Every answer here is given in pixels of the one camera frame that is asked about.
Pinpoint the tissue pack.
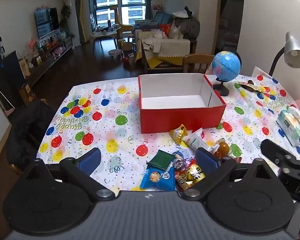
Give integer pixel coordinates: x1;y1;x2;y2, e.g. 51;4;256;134
276;106;300;147

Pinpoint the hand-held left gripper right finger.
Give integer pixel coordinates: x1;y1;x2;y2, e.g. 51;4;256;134
181;147;280;202

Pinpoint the black cabinet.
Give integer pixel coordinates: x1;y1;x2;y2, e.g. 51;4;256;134
0;50;25;110

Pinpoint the yellow grey curtain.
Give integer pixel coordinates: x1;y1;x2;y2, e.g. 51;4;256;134
80;0;95;44

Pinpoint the white cardboard box red trim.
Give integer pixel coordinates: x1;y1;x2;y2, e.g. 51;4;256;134
137;73;227;134

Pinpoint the wooden chair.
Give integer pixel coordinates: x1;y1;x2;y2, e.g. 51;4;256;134
182;54;215;75

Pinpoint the television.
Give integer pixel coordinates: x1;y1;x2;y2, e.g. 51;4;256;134
34;7;59;38

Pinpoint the yellow armchair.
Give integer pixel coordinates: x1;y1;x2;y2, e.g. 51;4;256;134
114;5;135;38

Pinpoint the television cabinet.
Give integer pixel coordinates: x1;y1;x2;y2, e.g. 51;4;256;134
22;36;74;80

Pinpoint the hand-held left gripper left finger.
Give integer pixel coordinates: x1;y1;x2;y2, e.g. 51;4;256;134
22;147;117;202

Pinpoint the round stool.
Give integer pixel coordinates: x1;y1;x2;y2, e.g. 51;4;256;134
108;49;123;60

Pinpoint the white tower air conditioner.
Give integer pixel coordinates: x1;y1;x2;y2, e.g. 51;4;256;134
66;0;81;47

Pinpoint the balloon print tablecloth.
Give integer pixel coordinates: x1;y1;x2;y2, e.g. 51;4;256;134
37;66;300;193

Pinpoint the round coffee table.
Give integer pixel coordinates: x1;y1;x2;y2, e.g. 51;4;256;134
90;27;120;49

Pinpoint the teal cushion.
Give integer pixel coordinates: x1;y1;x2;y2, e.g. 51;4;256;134
154;12;173;24

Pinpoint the yellow snack packet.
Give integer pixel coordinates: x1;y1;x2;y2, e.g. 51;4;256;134
169;124;188;145

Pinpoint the potted plant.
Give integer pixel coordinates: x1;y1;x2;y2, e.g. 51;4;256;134
61;4;72;18

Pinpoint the silver snack packet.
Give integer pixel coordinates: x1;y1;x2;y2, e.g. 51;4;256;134
207;139;220;155

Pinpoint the orange cookie packet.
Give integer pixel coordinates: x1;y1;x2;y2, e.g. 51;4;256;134
175;169;192;193

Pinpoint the black snack packet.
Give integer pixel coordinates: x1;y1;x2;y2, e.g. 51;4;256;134
187;164;207;183

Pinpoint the grey desk lamp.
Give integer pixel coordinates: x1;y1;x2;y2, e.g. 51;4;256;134
269;32;300;77

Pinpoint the white green snack packet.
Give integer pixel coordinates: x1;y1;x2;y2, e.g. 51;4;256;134
181;128;215;153

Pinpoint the black jacket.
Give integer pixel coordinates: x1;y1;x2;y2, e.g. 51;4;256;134
6;99;57;173

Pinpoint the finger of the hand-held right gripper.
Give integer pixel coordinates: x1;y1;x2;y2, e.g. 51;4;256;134
261;139;300;173

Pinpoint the window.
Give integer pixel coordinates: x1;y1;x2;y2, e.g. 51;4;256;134
94;0;147;25

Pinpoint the dark coat pile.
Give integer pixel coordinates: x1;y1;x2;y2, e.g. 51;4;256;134
171;6;200;39

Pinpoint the blue cookie packet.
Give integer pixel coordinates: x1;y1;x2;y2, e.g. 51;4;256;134
140;166;177;192

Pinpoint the blue desk globe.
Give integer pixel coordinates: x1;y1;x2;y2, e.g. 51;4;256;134
211;51;242;97

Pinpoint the brown snack wrapper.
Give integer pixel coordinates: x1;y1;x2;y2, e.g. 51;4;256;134
236;79;272;93

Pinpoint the amber foil snack packet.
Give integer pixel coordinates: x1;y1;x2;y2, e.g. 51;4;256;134
217;141;232;158

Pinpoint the paper bag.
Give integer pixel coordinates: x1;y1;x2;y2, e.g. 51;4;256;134
18;59;30;78

